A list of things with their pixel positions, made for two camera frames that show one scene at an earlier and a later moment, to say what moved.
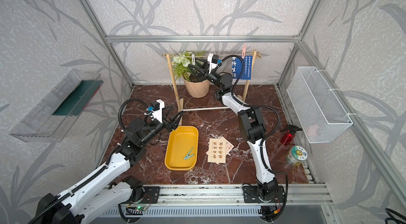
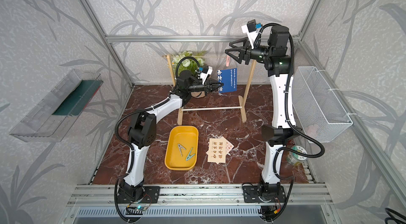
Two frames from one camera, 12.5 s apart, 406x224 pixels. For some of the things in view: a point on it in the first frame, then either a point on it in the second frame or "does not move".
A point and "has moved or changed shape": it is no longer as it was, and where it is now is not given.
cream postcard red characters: [217, 150] does not move
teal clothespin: [188, 156] does not move
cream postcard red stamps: [229, 147] does not move
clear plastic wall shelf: [52, 121] does not move
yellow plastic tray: [182, 150] does not move
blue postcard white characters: [241, 67] has moved or changed shape
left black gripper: [171, 125] -> [213, 86]
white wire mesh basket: [320, 114] does not move
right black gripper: [203, 75] -> [241, 50]
